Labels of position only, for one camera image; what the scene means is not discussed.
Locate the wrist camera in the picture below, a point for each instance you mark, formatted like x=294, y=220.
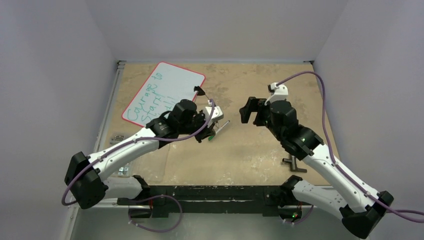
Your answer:
x=277, y=92
x=212, y=115

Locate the black whiteboard stand foot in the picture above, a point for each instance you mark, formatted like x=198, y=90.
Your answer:
x=199, y=90

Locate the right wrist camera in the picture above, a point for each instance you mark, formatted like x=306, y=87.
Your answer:
x=277, y=92

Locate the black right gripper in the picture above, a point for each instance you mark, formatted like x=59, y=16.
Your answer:
x=257, y=112

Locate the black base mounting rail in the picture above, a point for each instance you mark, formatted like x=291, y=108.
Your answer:
x=158, y=201

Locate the white whiteboard marker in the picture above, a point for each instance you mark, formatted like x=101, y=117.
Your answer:
x=222, y=127

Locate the black T-shaped tool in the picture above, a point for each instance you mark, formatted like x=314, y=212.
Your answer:
x=292, y=161

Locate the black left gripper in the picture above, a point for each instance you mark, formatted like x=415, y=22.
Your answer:
x=205, y=133

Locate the pink framed whiteboard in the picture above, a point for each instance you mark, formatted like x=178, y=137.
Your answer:
x=166, y=85

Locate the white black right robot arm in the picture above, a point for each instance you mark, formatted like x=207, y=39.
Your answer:
x=352, y=201

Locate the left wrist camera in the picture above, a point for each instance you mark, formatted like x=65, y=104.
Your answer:
x=212, y=115

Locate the clear plastic screw box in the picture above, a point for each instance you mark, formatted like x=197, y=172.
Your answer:
x=151, y=166

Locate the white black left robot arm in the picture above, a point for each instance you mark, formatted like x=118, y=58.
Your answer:
x=89, y=178

